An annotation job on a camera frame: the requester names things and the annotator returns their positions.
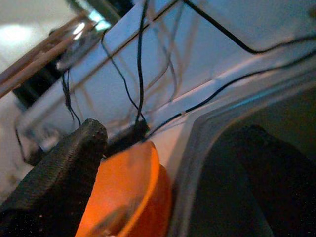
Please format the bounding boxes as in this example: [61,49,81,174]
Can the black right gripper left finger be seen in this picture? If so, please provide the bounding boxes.
[0,118,109,237]

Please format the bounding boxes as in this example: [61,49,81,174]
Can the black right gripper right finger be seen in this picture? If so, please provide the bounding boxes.
[240,124,316,237]

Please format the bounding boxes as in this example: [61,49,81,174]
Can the orange plastic bowl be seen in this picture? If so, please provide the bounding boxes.
[75,141,173,237]

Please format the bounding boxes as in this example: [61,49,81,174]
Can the black power adapter brick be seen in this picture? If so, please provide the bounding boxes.
[108,120,151,155]

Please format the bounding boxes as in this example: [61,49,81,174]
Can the stainless steel sink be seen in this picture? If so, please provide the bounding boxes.
[170,81,316,237]

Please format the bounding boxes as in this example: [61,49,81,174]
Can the thin black adapter cable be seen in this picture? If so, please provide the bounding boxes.
[134,0,150,124]

